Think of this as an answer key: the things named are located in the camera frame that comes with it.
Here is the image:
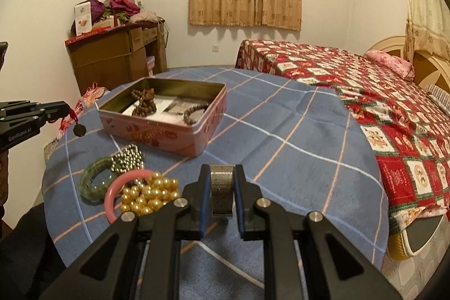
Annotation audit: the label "blue plaid tablecloth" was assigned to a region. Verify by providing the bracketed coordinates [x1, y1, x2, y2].
[41, 66, 390, 300]

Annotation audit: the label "narrow beige patterned curtain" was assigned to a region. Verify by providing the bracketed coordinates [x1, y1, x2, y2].
[391, 0, 450, 62]

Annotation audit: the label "bed with red quilt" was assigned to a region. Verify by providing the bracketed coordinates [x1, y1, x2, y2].
[234, 39, 450, 227]

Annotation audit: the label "green jade bangle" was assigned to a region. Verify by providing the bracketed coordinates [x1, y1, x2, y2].
[78, 157, 118, 199]

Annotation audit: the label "striped pillow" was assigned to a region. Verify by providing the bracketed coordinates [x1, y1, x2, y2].
[424, 84, 450, 111]

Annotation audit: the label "brown seed bead bracelet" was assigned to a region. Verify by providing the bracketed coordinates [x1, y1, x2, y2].
[131, 86, 157, 117]

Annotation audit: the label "pink pillow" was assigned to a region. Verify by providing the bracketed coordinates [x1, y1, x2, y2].
[364, 50, 415, 82]

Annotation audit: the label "flat red box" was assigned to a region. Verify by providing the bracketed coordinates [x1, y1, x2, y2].
[64, 26, 116, 47]

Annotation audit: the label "pile of purple clothes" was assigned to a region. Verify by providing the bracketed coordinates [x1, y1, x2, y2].
[89, 0, 159, 23]

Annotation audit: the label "brown wooden cabinet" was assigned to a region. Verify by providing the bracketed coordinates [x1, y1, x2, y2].
[65, 21, 168, 95]

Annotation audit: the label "silver mesh metal band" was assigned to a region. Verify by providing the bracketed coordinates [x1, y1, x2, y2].
[210, 165, 235, 218]

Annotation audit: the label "dark bead bracelet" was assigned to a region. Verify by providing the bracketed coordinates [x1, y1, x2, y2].
[183, 103, 210, 127]

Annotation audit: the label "white picture box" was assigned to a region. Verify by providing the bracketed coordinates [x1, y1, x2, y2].
[74, 1, 94, 35]

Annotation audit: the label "bed base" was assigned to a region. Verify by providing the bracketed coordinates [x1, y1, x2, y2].
[387, 209, 450, 262]

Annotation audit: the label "dark cloth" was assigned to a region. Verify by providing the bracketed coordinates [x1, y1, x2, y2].
[0, 205, 71, 300]

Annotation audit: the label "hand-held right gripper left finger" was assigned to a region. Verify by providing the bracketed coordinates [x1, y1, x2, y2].
[39, 164, 212, 300]

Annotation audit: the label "metallic dark bead necklace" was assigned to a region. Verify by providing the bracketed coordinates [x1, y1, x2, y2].
[111, 144, 145, 181]

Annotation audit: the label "pink tin box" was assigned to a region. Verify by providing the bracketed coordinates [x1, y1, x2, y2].
[98, 77, 227, 157]

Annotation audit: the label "beige box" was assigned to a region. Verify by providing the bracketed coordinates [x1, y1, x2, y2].
[93, 15, 115, 30]

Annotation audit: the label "pink bangle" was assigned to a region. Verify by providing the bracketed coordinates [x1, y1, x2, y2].
[104, 170, 153, 225]

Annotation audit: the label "paper cards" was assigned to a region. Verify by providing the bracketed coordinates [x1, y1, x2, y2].
[123, 94, 212, 125]

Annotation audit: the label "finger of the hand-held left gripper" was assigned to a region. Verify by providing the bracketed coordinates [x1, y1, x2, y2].
[37, 101, 71, 123]

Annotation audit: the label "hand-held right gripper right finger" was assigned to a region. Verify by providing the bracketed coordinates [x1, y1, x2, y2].
[234, 164, 403, 300]

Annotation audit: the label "red string coin pendant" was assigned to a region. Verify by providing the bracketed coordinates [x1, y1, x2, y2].
[67, 107, 87, 138]

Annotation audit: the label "gold pearl necklace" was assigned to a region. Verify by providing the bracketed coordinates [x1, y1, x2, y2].
[120, 172, 181, 216]

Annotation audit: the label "cream arched headboard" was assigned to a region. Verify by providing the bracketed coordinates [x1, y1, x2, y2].
[366, 36, 450, 93]

